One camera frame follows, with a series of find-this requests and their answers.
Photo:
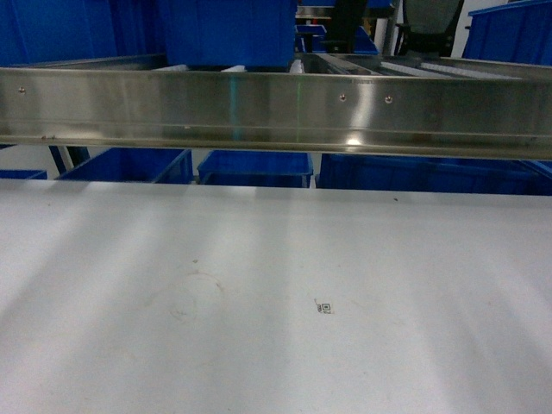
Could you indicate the large blue bin on rack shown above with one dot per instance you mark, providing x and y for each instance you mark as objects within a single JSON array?
[{"x": 229, "y": 33}]

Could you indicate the blue bin below rack centre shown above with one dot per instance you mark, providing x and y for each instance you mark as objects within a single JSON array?
[{"x": 256, "y": 168}]

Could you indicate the black mesh office chair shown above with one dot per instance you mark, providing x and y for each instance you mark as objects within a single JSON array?
[{"x": 428, "y": 27}]

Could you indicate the blue bin upper left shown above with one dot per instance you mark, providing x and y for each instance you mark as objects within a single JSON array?
[{"x": 46, "y": 31}]

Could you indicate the blue bin upper right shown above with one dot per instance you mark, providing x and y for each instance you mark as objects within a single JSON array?
[{"x": 518, "y": 32}]

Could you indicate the blue bin below rack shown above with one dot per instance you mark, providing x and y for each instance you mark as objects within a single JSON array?
[
  {"x": 447, "y": 175},
  {"x": 141, "y": 165},
  {"x": 256, "y": 168}
]

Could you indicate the stainless steel front shelf rack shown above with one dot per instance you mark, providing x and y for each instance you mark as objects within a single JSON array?
[{"x": 326, "y": 103}]

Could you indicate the blue bin below rack left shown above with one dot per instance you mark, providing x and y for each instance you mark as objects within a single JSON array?
[{"x": 141, "y": 165}]

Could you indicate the small printed marker sticker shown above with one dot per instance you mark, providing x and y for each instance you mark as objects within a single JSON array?
[{"x": 324, "y": 306}]

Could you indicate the blue bin below rack right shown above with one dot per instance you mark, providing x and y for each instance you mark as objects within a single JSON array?
[{"x": 447, "y": 175}]

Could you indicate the blue bin far left edge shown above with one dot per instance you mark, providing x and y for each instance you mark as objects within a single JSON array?
[{"x": 23, "y": 174}]

